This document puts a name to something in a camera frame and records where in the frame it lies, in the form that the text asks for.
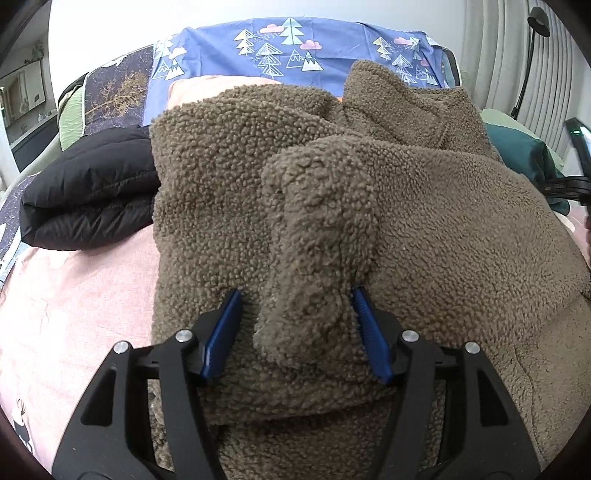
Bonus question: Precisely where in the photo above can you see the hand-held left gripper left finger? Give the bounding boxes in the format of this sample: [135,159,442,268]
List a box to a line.
[52,288,244,480]

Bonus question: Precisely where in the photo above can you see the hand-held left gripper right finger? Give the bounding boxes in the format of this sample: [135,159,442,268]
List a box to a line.
[350,286,542,480]

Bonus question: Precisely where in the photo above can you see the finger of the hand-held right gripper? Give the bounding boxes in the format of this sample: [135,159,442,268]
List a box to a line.
[544,176,591,205]

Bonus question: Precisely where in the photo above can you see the brown fleece jacket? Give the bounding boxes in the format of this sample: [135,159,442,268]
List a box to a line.
[148,59,591,480]

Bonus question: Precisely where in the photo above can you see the dark green garment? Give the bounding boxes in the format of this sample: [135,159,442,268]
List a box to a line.
[482,121,568,186]

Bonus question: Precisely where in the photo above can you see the pale green cloth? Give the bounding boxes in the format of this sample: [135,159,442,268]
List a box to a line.
[480,107,542,139]

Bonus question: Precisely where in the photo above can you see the black floor lamp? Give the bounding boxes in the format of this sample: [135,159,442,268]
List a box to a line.
[509,6,551,121]

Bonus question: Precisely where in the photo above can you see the white pleated curtain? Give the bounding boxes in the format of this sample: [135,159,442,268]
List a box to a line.
[475,0,591,155]

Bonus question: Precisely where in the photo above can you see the black puffer jacket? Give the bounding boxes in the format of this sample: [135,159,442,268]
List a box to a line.
[19,127,161,251]

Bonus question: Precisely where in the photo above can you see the dark navy tree-print pillow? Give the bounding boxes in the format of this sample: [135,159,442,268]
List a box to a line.
[82,44,155,137]

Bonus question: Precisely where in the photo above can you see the green leaf-print pillow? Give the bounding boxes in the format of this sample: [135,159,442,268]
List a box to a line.
[57,84,87,153]

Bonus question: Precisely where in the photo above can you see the blue tree-print pillow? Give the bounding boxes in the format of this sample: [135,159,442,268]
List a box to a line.
[142,16,451,127]

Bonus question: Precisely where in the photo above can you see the white shelf cabinet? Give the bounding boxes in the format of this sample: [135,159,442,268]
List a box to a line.
[0,41,57,172]

